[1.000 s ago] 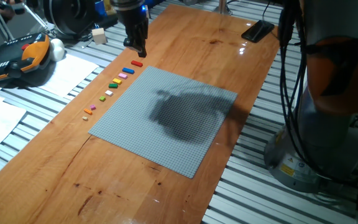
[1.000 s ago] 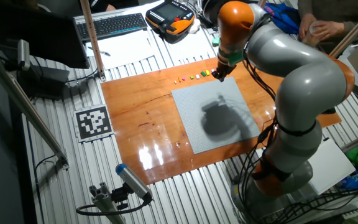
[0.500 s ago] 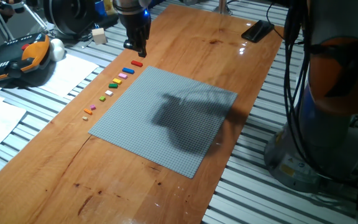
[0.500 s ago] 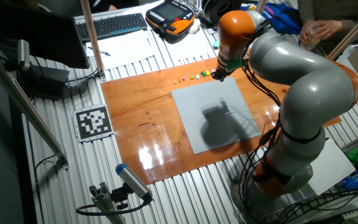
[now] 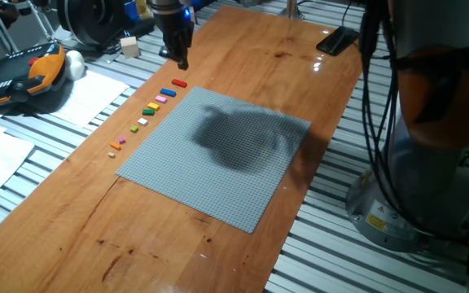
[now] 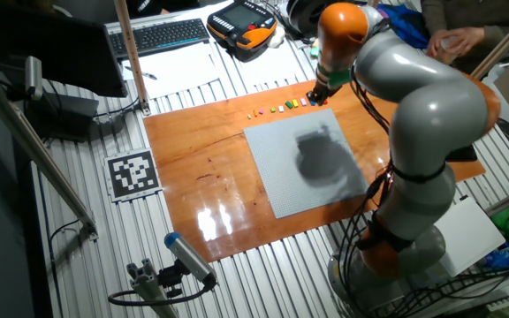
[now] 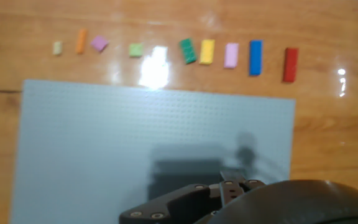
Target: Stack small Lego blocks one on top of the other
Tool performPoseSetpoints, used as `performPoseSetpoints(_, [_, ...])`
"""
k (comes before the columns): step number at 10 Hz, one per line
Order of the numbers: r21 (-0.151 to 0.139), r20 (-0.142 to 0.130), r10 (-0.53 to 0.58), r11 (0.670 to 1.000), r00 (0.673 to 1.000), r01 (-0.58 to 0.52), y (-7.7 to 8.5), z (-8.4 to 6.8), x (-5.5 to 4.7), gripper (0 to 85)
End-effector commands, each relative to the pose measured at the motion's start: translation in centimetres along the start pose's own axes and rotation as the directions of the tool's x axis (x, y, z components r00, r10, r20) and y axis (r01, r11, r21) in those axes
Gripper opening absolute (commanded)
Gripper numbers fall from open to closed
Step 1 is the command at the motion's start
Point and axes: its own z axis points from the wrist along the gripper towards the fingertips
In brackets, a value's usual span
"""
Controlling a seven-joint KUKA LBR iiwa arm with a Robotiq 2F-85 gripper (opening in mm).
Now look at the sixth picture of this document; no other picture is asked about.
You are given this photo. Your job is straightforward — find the person's right hand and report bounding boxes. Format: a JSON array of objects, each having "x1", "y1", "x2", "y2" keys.
[{"x1": 426, "y1": 29, "x2": 452, "y2": 59}]

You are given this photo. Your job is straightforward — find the pen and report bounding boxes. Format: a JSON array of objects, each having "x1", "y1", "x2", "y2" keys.
[{"x1": 124, "y1": 65, "x2": 158, "y2": 81}]

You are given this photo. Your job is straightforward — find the person in black clothing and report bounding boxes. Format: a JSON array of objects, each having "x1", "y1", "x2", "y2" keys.
[{"x1": 125, "y1": 0, "x2": 202, "y2": 17}]

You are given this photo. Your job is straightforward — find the black round object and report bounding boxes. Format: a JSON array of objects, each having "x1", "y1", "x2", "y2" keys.
[{"x1": 286, "y1": 0, "x2": 326, "y2": 37}]

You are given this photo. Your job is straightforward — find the black keyboard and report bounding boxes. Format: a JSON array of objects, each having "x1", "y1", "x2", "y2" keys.
[{"x1": 107, "y1": 18, "x2": 211, "y2": 61}]

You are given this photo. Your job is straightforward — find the white board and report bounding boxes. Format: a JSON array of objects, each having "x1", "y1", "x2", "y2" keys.
[{"x1": 433, "y1": 196, "x2": 506, "y2": 278}]

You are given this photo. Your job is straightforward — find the person in olive sweater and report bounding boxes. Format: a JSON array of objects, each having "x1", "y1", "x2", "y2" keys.
[{"x1": 420, "y1": 0, "x2": 509, "y2": 76}]

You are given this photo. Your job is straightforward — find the blue plastic bag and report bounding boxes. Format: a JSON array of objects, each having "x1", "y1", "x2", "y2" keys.
[{"x1": 483, "y1": 245, "x2": 509, "y2": 270}]

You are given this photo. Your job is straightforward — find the orange and black teach pendant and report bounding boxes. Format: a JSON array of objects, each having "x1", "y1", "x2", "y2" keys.
[{"x1": 206, "y1": 0, "x2": 278, "y2": 63}]

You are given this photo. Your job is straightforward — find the aluminium frame post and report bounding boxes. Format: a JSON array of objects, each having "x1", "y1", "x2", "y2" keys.
[{"x1": 470, "y1": 3, "x2": 509, "y2": 81}]

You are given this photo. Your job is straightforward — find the grey camera with blue cap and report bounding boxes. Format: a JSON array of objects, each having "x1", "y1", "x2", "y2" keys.
[{"x1": 163, "y1": 231, "x2": 218, "y2": 287}]

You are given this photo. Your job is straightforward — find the person's left hand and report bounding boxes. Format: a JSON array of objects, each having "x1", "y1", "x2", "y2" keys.
[{"x1": 446, "y1": 26, "x2": 486, "y2": 57}]

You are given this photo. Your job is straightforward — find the black and white fiducial marker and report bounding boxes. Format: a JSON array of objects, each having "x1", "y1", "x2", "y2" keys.
[{"x1": 103, "y1": 148, "x2": 163, "y2": 203}]

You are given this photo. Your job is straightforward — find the grey Lego baseplate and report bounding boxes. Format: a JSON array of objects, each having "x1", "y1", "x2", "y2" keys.
[{"x1": 242, "y1": 108, "x2": 369, "y2": 220}]

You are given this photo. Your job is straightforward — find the black monitor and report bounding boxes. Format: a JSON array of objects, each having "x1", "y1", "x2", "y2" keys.
[{"x1": 0, "y1": 0, "x2": 128, "y2": 98}]

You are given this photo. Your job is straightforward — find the white paper sheet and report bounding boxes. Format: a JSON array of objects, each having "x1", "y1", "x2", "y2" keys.
[{"x1": 121, "y1": 42, "x2": 223, "y2": 101}]

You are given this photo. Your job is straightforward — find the wooden post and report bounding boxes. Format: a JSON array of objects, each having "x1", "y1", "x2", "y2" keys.
[{"x1": 113, "y1": 0, "x2": 151, "y2": 117}]

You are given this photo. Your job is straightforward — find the white rounded object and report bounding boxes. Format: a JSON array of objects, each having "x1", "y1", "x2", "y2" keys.
[{"x1": 266, "y1": 26, "x2": 286, "y2": 49}]

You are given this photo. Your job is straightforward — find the long aluminium frame beam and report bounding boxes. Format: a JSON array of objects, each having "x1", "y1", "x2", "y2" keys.
[{"x1": 0, "y1": 59, "x2": 99, "y2": 242}]

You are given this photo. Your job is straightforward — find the aluminium camera mount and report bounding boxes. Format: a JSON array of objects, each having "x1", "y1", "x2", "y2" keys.
[{"x1": 125, "y1": 259, "x2": 180, "y2": 318}]

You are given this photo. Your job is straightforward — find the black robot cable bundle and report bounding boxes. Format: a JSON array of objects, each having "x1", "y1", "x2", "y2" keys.
[{"x1": 336, "y1": 79, "x2": 414, "y2": 318}]

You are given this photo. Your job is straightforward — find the black camera cable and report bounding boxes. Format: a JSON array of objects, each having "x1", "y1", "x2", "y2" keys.
[{"x1": 107, "y1": 282, "x2": 214, "y2": 307}]

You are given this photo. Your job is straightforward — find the clear plastic cup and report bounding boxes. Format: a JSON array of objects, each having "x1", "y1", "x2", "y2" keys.
[{"x1": 437, "y1": 35, "x2": 459, "y2": 65}]

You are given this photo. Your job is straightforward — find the black box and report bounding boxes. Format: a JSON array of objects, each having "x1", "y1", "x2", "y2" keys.
[{"x1": 24, "y1": 90, "x2": 101, "y2": 142}]

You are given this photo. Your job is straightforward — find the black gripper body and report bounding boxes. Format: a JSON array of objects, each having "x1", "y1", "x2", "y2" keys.
[{"x1": 311, "y1": 77, "x2": 342, "y2": 101}]

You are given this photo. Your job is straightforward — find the small grey camera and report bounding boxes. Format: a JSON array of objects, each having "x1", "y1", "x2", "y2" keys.
[{"x1": 24, "y1": 55, "x2": 44, "y2": 102}]

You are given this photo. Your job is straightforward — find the wooden board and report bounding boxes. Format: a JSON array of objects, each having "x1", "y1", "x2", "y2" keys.
[{"x1": 142, "y1": 79, "x2": 488, "y2": 264}]

